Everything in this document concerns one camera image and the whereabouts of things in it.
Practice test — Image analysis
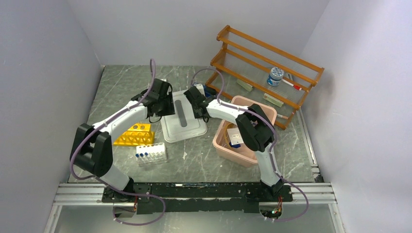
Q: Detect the white plastic lid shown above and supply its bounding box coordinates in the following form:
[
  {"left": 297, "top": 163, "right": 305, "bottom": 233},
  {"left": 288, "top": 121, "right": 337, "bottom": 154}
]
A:
[{"left": 160, "top": 90, "right": 207, "bottom": 143}]

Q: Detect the yellow rubber tubing with clamps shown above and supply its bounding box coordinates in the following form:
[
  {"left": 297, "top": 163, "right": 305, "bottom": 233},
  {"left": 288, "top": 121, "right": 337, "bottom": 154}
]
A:
[{"left": 224, "top": 129, "right": 234, "bottom": 150}]

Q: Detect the yellow test tube rack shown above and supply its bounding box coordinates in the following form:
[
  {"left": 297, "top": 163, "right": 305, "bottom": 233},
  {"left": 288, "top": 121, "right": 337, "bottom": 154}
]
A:
[{"left": 113, "top": 123, "right": 155, "bottom": 147}]

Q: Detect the small clear plastic bag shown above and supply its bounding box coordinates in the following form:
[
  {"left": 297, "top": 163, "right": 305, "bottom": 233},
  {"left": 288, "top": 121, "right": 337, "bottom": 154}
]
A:
[{"left": 226, "top": 128, "right": 244, "bottom": 145}]

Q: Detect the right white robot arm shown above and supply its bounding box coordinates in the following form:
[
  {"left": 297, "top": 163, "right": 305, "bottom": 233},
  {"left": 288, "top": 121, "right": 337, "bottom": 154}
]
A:
[{"left": 184, "top": 86, "right": 284, "bottom": 201}]

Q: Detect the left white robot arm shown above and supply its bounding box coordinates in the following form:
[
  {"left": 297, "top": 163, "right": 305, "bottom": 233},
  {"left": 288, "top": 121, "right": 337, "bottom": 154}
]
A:
[{"left": 69, "top": 78, "right": 175, "bottom": 202}]

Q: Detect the blue stapler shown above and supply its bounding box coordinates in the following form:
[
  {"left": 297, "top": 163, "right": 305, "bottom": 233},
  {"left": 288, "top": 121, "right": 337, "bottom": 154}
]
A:
[{"left": 204, "top": 86, "right": 218, "bottom": 98}]

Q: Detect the pink plastic bin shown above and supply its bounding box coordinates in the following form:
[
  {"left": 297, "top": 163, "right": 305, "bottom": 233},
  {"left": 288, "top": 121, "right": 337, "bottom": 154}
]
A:
[{"left": 212, "top": 96, "right": 277, "bottom": 167}]

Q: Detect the beige block on shelf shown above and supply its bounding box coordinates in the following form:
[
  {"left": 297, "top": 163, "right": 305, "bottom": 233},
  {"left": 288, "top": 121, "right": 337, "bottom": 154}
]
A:
[{"left": 236, "top": 79, "right": 253, "bottom": 92}]

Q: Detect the orange wooden shelf rack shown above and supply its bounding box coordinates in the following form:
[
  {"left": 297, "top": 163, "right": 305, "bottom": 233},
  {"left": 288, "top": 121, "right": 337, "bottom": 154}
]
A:
[{"left": 210, "top": 25, "right": 325, "bottom": 130}]

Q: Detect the beige labelled block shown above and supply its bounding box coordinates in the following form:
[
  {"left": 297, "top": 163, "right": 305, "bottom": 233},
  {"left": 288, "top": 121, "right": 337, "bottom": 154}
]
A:
[{"left": 263, "top": 93, "right": 284, "bottom": 107}]

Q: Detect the blue white jar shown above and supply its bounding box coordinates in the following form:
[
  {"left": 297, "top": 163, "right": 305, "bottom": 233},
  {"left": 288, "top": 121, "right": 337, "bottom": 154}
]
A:
[{"left": 267, "top": 67, "right": 285, "bottom": 86}]

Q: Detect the red white marker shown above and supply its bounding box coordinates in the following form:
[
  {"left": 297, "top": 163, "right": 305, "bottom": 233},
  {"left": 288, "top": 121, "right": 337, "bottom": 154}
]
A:
[{"left": 282, "top": 79, "right": 302, "bottom": 91}]

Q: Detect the black base frame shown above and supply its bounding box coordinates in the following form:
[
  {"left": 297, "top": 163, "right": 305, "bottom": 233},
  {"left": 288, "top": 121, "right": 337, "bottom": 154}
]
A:
[{"left": 101, "top": 182, "right": 293, "bottom": 215}]

